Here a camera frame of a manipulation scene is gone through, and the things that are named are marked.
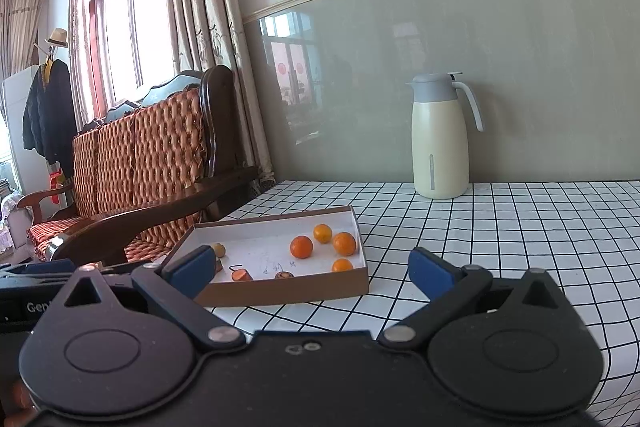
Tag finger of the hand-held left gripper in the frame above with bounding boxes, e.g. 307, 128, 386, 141
0, 259, 77, 283

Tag window with red frame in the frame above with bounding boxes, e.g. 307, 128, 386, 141
90, 0, 179, 120

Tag person's left hand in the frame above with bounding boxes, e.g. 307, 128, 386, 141
0, 377, 34, 427

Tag orange mandarin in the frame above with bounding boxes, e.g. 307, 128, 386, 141
332, 232, 357, 257
290, 235, 314, 259

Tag white lace cloth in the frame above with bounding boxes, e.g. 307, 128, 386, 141
0, 193, 30, 259

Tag brown cardboard box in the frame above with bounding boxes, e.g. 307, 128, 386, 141
152, 205, 370, 308

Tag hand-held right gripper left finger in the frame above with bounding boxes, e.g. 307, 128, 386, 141
61, 245, 247, 354

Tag wooden sofa orange cushions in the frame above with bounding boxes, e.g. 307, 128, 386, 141
25, 66, 261, 269

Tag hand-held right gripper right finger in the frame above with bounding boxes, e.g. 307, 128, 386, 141
377, 247, 575, 354

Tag beige patterned curtain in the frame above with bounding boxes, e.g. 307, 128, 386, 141
164, 0, 277, 188
0, 0, 52, 80
67, 0, 109, 124

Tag white refrigerator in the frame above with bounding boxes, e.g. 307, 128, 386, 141
0, 66, 42, 196

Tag red hanging ornament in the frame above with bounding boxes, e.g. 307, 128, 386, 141
47, 167, 69, 208

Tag cream thermos jug grey lid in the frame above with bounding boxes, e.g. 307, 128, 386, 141
405, 72, 485, 200

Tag black jacket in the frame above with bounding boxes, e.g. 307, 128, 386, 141
22, 59, 78, 166

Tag white black grid tablecloth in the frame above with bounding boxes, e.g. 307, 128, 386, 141
197, 179, 640, 427

